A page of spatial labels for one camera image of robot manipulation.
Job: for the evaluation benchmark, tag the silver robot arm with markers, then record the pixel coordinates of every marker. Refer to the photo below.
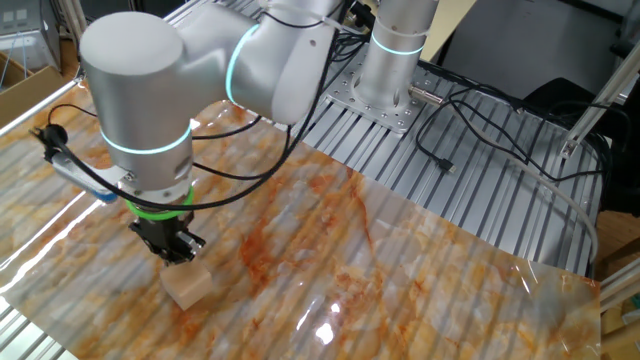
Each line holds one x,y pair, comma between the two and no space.
135,90

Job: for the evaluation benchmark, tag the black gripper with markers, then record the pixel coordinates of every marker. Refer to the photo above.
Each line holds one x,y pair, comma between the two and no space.
162,230

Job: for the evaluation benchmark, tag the orange marble pattern mat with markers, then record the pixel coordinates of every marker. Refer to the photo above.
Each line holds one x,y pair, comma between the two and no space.
325,260

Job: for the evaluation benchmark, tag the light wooden block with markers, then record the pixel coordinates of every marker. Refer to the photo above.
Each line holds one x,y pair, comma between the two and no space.
190,287

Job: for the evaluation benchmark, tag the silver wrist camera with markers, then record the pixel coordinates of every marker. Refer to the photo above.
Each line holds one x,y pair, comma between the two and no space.
80,172

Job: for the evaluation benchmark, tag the aluminium frame profile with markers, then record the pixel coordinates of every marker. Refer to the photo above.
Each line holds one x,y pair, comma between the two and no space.
620,285

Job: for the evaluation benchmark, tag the diagonal aluminium strut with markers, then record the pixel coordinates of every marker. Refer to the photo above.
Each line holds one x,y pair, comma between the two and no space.
595,105

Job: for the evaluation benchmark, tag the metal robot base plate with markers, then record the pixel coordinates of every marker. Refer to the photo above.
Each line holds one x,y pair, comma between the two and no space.
395,120

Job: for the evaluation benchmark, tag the open cardboard box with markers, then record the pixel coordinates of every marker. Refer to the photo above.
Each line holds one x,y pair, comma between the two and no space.
30,95

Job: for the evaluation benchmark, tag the grey control cabinet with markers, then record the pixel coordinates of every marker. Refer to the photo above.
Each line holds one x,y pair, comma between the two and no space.
30,35

